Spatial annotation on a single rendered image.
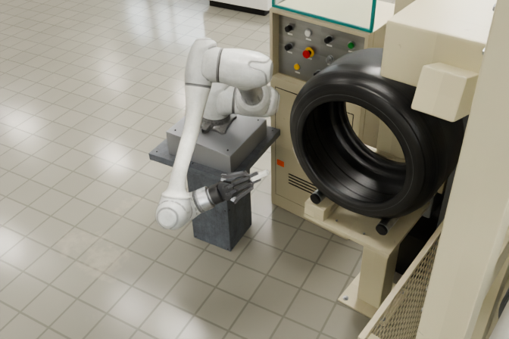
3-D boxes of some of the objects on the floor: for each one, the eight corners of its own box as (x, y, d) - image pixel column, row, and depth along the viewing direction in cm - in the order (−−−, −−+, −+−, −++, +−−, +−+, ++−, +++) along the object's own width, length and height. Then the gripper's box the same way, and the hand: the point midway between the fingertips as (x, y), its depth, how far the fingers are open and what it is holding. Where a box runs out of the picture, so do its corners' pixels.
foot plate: (363, 268, 298) (363, 265, 297) (409, 292, 284) (410, 289, 283) (337, 300, 281) (338, 297, 280) (385, 327, 267) (385, 324, 266)
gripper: (204, 178, 212) (260, 153, 209) (219, 206, 215) (274, 183, 213) (202, 185, 205) (260, 160, 202) (217, 214, 208) (275, 190, 205)
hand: (259, 175), depth 208 cm, fingers closed
